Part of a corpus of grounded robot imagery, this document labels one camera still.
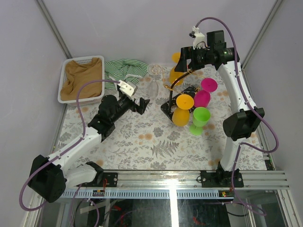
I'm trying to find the white plastic basket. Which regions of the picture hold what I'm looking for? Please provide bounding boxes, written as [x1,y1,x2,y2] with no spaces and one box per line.
[58,55,105,106]

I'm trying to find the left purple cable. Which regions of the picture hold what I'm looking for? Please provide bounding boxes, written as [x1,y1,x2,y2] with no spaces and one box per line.
[18,79,121,211]

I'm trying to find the clear wine glass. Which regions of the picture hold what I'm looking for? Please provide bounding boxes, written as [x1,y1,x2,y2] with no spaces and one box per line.
[148,64,162,98]

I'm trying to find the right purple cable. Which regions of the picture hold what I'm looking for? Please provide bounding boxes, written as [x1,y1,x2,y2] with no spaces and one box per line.
[195,17,280,216]

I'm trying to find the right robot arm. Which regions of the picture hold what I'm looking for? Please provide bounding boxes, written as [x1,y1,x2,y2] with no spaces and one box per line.
[175,26,265,187]

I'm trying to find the green striped cloth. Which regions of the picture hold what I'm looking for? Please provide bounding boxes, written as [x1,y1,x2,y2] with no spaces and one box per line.
[105,59,148,85]

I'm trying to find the green plastic wine glass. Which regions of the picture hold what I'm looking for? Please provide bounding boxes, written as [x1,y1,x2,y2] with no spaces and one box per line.
[189,107,211,136]

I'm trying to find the purple cable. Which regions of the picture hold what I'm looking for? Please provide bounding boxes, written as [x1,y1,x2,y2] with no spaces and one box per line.
[18,79,121,211]
[195,17,280,216]

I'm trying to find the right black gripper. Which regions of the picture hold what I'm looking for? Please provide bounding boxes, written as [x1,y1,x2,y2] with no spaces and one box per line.
[173,46,212,73]

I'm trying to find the orange wine glass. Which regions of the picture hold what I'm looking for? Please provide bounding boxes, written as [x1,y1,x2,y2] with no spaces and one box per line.
[172,94,194,127]
[169,52,183,86]

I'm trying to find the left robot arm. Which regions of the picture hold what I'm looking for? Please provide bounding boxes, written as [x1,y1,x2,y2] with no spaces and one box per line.
[27,93,150,203]

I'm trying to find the aluminium front rail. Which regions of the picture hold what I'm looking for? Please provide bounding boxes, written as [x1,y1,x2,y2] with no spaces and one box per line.
[35,169,291,190]

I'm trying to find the gold wine glass rack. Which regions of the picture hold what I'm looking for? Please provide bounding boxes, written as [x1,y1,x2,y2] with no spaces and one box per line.
[160,66,204,121]

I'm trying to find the pink plastic wine glass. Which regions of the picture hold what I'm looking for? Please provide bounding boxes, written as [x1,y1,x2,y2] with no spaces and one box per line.
[194,78,218,107]

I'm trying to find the brown cloth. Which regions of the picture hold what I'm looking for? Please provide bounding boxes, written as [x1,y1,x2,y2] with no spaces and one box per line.
[60,57,103,101]

